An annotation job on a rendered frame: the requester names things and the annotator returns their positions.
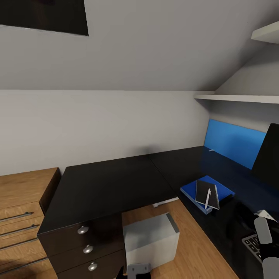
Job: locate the mouse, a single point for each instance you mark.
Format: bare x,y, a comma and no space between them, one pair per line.
241,221

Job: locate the notebook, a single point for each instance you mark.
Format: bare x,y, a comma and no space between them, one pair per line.
202,188

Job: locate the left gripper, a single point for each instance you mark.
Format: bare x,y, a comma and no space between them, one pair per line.
138,276

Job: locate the folder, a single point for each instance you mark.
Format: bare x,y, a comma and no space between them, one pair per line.
224,194

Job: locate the room divider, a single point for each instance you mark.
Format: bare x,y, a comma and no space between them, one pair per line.
237,143

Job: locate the pen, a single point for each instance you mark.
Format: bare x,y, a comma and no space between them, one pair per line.
207,198

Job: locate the monitor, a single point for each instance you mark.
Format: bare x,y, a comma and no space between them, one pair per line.
266,165

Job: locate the keyboard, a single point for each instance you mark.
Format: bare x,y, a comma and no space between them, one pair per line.
252,244

